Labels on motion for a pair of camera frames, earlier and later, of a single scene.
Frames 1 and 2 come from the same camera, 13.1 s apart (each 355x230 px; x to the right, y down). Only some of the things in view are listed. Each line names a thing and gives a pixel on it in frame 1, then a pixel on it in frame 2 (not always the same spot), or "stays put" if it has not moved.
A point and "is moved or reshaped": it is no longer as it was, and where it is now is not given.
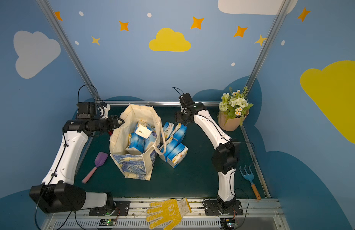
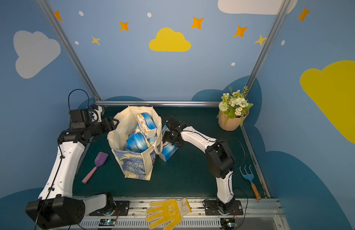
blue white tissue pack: [168, 129] stays put
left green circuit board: [107, 222] stays put
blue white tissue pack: [171, 145] stays put
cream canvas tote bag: [133, 165] stays put
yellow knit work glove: [172, 211] stays put
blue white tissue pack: [177, 155] -> [137, 143]
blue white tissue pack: [179, 132] is moved or reshaped
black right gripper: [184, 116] -> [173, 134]
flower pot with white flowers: [233, 109] stays put
